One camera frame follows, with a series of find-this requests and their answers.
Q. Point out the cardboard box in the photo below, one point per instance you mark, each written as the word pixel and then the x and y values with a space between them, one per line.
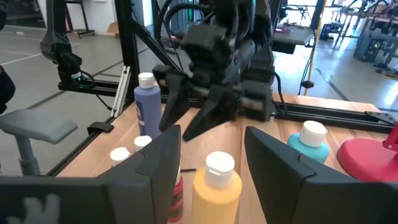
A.
pixel 113 30

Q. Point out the large teal paint bottle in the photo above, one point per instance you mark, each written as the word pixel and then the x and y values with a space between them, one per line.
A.
pixel 308 149

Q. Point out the black table edge clip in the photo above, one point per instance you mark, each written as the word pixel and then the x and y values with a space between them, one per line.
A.
pixel 101 128

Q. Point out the grey chair armrest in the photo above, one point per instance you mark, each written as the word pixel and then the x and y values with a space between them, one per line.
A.
pixel 37 124

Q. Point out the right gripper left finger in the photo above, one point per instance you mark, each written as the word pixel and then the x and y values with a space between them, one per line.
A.
pixel 93 199

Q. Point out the silver aluminium rail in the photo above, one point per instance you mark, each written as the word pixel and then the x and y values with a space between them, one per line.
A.
pixel 121 93

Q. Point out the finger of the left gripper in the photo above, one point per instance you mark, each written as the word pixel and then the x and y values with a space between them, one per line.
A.
pixel 177 96
pixel 217 109

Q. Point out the small green paint bottle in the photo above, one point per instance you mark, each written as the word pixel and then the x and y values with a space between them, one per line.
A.
pixel 120 155

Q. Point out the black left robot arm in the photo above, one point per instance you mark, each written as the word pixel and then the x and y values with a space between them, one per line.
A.
pixel 242 18

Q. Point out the large purple paint bottle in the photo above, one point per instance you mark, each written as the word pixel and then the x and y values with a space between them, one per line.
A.
pixel 148 109

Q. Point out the large yellow paint bottle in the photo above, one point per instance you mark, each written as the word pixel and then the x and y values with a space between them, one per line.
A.
pixel 216 199

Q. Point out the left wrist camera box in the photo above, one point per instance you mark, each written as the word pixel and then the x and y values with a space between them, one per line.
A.
pixel 203 43

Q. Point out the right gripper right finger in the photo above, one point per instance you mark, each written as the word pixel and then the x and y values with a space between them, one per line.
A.
pixel 311 199

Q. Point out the dark grey desk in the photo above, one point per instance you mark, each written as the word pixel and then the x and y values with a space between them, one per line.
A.
pixel 293 37

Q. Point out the gold ferrule black paintbrush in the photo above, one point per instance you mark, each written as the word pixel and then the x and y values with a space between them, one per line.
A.
pixel 189 170

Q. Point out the red desk lamp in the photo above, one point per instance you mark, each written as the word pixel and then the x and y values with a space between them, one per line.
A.
pixel 367 161

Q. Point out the purple item on desk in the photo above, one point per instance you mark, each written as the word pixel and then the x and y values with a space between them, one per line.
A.
pixel 283 30

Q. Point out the yellow pole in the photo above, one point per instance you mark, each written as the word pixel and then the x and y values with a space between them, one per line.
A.
pixel 314 53

